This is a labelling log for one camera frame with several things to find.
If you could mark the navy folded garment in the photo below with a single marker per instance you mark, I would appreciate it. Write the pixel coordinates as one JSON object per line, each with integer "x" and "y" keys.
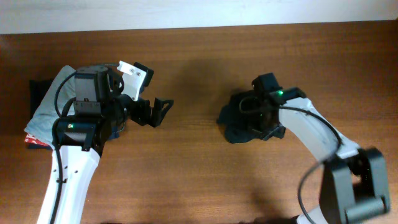
{"x": 37, "y": 90}

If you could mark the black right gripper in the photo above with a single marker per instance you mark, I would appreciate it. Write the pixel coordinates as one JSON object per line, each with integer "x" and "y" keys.
{"x": 254, "y": 126}

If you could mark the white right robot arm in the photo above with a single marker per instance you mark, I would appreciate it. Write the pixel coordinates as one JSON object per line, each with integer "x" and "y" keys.
{"x": 354, "y": 184}

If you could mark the light blue folded shirt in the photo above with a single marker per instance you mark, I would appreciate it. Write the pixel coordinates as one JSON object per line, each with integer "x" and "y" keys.
{"x": 41, "y": 124}

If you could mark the red folded garment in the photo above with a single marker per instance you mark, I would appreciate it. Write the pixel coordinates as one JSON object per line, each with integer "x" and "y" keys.
{"x": 30, "y": 139}

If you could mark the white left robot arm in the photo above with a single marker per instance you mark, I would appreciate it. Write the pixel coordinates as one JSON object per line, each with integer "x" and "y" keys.
{"x": 104, "y": 100}

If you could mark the dark teal shirt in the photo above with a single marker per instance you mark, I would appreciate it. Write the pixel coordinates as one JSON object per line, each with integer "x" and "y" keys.
{"x": 233, "y": 120}

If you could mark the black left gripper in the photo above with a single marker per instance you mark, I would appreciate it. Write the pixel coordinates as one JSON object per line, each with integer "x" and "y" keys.
{"x": 155, "y": 117}

